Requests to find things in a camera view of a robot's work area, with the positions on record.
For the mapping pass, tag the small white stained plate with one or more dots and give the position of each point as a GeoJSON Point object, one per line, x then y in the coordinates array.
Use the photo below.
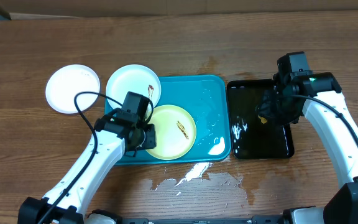
{"type": "Point", "coordinates": [134, 78]}

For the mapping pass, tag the yellow plate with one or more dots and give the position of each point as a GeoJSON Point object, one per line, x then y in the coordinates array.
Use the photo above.
{"type": "Point", "coordinates": [175, 132]}

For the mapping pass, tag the yellow green sponge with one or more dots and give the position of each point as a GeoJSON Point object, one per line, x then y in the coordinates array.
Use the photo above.
{"type": "Point", "coordinates": [263, 120]}

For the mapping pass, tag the large white plate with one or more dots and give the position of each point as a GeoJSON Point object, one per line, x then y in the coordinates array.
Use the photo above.
{"type": "Point", "coordinates": [66, 83]}

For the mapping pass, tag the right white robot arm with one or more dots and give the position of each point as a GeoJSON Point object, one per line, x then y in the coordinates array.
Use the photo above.
{"type": "Point", "coordinates": [318, 97]}

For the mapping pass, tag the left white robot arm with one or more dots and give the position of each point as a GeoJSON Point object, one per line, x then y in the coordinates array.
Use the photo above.
{"type": "Point", "coordinates": [124, 131]}

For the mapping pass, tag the teal plastic tray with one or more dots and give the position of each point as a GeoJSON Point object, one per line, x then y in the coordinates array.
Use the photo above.
{"type": "Point", "coordinates": [204, 97]}

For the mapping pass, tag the black plastic tray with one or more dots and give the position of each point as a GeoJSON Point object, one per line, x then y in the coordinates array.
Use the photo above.
{"type": "Point", "coordinates": [250, 138]}

